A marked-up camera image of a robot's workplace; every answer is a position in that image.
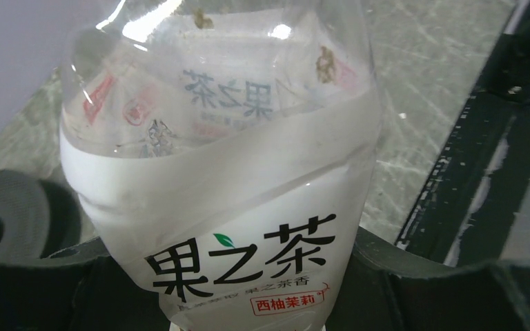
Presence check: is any green fruit tea bottle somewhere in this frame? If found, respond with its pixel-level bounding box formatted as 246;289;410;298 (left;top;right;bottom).
60;1;382;330

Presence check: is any black filament spool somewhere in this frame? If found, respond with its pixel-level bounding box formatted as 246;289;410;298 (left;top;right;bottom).
0;170;81;263

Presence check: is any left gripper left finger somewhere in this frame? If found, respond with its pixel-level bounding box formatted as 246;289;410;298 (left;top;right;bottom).
0;239;170;330

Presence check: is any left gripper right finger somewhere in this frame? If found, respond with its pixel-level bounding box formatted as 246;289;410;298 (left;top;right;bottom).
326;228;530;330

